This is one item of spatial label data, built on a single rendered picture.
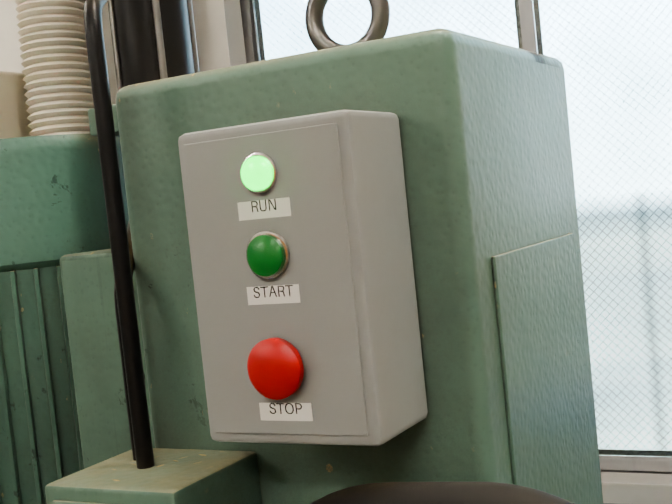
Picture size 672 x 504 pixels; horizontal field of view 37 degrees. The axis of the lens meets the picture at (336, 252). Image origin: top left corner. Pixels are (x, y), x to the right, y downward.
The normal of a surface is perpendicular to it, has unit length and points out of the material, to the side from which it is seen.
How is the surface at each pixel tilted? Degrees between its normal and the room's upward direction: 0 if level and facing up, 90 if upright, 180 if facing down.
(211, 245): 90
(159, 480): 0
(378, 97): 90
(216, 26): 90
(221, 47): 90
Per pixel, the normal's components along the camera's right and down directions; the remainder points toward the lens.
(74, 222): 0.58, -0.02
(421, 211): -0.47, 0.10
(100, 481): -0.11, -0.99
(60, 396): 0.35, 0.01
